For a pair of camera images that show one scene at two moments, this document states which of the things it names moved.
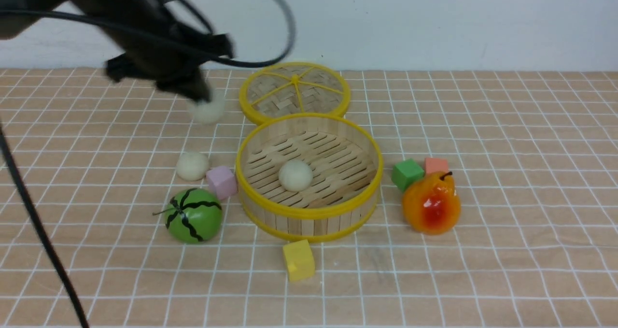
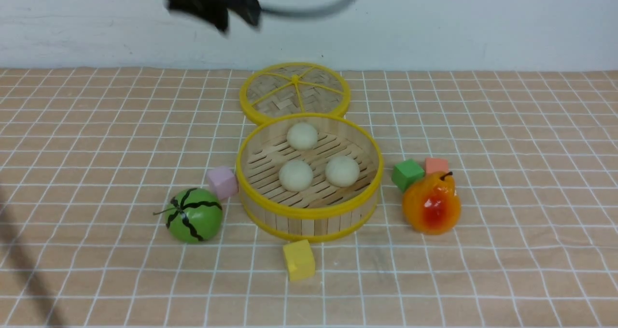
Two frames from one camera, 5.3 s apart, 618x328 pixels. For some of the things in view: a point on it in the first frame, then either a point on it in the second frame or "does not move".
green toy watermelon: [193, 216] does not move
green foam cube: [405, 174] does not move
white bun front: [295, 175] does not move
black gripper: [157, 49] to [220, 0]
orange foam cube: [434, 164] does not move
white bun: [209, 112] to [301, 135]
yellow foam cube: [300, 260] does not move
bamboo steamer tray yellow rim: [346, 162] does not move
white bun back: [192, 166] to [342, 171]
